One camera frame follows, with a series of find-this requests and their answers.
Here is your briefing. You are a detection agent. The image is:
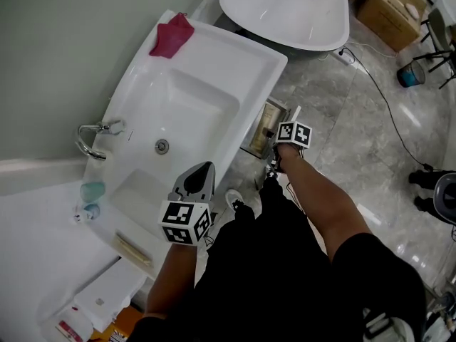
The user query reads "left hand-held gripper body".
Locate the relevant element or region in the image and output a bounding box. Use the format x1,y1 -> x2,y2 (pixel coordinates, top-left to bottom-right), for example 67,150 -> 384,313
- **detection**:
158,190 -> 214,247

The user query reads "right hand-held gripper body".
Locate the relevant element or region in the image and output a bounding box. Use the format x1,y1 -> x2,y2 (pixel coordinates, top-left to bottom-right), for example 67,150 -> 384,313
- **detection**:
263,120 -> 314,174

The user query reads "person's right forearm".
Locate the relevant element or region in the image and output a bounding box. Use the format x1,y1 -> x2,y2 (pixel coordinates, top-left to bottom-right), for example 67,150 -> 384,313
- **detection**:
276,143 -> 375,263

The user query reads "person's left forearm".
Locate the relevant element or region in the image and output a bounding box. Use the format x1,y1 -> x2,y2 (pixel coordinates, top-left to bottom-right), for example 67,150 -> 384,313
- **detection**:
144,242 -> 201,320

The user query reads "white vanity drawer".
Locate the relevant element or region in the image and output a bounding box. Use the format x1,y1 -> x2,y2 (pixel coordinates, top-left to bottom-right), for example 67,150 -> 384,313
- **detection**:
240,97 -> 302,160

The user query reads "teal plastic cup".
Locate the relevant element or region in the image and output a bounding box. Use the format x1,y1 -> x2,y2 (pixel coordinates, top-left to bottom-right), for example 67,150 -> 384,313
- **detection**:
80,180 -> 107,203

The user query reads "white power strip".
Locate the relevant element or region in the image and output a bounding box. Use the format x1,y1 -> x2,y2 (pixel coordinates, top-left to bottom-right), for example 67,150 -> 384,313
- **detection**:
333,48 -> 356,66

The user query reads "white pump bottle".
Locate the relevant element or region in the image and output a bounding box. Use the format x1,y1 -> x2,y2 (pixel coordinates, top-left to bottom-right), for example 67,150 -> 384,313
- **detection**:
73,203 -> 101,224

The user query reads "person's black clothing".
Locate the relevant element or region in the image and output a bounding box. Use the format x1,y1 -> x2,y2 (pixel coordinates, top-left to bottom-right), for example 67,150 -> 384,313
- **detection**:
128,176 -> 428,342

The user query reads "white sink vanity cabinet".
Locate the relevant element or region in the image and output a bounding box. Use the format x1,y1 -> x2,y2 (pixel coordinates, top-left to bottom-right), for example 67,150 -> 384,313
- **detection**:
82,9 -> 289,281

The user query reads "chrome faucet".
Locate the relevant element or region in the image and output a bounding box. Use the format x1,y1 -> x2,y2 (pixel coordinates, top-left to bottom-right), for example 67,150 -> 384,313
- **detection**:
74,118 -> 128,162

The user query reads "white water dispenser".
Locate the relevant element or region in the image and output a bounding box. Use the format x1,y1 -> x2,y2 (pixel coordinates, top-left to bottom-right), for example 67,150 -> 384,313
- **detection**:
73,258 -> 147,334

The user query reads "white freestanding basin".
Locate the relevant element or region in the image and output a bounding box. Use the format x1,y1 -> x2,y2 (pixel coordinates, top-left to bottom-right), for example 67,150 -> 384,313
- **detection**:
219,0 -> 351,62

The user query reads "blue waste bin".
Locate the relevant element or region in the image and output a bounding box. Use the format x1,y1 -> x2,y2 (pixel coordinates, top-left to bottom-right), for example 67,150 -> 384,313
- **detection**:
396,59 -> 427,88

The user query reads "red cloth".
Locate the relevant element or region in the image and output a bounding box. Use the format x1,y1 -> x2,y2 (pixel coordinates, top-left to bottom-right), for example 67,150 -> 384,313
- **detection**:
148,11 -> 195,59

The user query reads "large cardboard box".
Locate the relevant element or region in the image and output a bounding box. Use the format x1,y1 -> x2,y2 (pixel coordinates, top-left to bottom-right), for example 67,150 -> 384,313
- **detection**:
356,0 -> 428,52

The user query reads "clear water jug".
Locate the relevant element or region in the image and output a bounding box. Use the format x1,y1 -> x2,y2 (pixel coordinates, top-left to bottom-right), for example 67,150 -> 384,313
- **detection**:
37,301 -> 95,342

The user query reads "grey shell chair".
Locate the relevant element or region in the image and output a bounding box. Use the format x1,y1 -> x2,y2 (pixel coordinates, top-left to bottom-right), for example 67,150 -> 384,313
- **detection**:
433,171 -> 456,224

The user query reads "black framed chair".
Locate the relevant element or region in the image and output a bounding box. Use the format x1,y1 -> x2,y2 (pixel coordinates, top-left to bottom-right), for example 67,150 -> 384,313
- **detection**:
413,7 -> 456,89

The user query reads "black cable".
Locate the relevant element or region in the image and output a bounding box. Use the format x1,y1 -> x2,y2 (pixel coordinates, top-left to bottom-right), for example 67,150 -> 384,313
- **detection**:
340,46 -> 434,172

